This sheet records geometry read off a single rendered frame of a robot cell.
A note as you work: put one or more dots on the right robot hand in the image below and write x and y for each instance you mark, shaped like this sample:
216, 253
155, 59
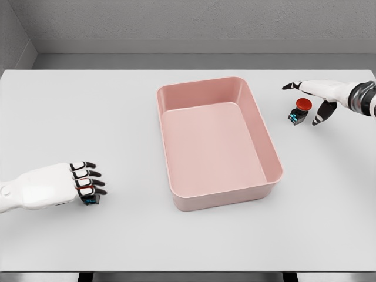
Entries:
318, 89

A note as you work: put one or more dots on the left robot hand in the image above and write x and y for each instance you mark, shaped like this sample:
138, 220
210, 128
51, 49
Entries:
50, 182

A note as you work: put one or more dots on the red button industrial switch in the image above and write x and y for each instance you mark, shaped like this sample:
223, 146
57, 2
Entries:
91, 200
299, 111

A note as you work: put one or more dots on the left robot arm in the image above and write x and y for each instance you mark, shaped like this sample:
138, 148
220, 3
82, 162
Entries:
8, 194

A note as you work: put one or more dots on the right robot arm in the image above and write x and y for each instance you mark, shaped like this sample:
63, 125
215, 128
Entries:
364, 98

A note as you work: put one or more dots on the pink rectangular basket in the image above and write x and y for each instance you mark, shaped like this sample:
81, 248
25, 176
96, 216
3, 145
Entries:
217, 141

